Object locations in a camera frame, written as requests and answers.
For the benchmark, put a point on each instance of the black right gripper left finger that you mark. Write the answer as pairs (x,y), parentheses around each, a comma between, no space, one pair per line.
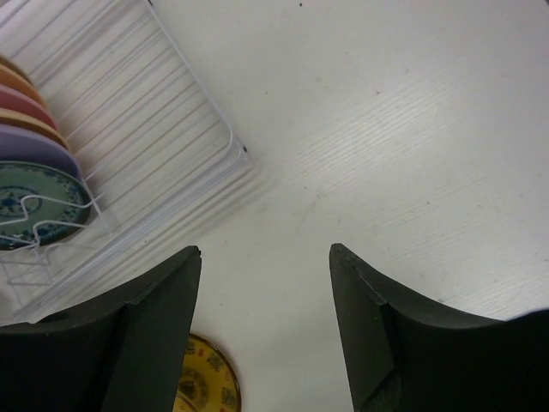
(122,350)

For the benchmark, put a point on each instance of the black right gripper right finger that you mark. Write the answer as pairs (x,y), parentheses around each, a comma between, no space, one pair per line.
(406,352)

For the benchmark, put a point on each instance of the green blue floral plate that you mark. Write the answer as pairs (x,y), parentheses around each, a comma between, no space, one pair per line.
(39,205)

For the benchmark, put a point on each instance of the purple plate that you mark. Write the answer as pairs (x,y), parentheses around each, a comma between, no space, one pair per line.
(18,144)

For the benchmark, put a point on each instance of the beige plate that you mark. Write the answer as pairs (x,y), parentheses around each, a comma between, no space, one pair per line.
(26,122)
(8,63)

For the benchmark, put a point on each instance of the pink plate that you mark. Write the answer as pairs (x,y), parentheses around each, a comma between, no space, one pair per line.
(13,100)

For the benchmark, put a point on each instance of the orange plate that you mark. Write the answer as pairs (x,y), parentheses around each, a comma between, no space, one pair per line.
(11,79)

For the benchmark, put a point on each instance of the rear beige plate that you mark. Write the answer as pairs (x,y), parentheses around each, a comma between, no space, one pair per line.
(8,63)

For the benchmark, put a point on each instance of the white wire dish rack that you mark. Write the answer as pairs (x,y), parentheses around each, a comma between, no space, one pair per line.
(154,150)

